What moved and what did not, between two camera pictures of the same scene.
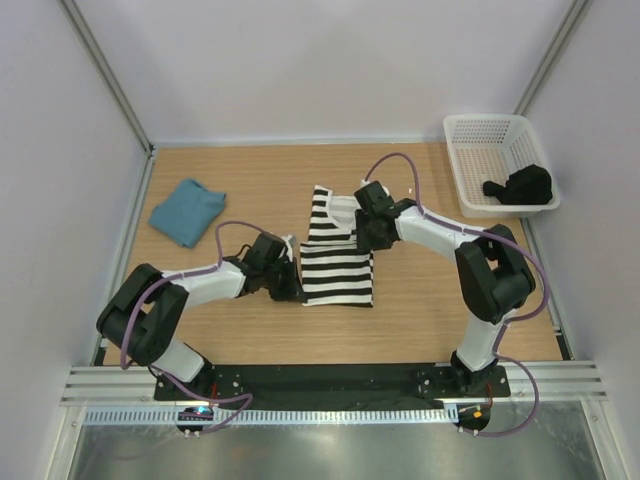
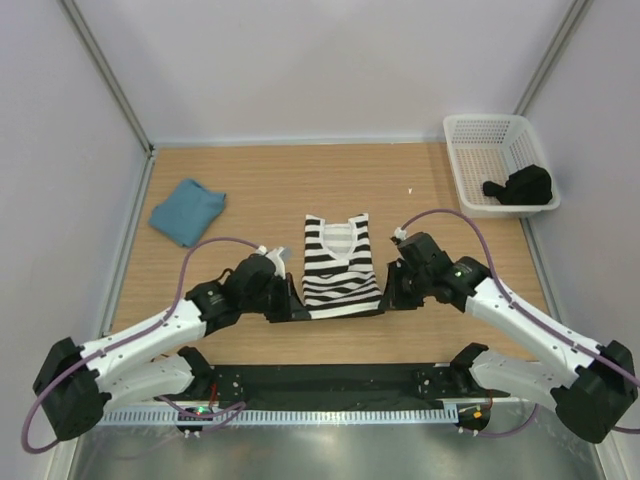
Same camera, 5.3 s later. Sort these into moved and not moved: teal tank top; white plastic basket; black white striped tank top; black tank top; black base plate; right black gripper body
Moved: black white striped tank top; right black gripper body
Not moved: teal tank top; white plastic basket; black base plate; black tank top
